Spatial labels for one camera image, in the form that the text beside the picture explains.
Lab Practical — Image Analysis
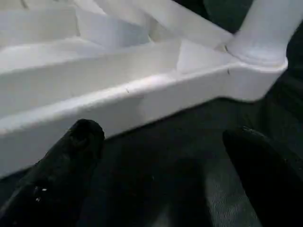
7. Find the white plastic table leg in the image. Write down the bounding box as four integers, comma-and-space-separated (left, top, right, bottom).
227, 0, 299, 67

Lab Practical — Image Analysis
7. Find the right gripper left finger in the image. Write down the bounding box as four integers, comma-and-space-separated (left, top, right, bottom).
0, 119, 105, 227

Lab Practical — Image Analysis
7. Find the white plastic table top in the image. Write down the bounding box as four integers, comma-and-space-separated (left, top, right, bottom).
0, 0, 289, 178

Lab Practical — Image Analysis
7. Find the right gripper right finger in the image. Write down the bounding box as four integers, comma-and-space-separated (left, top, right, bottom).
222, 127, 303, 227

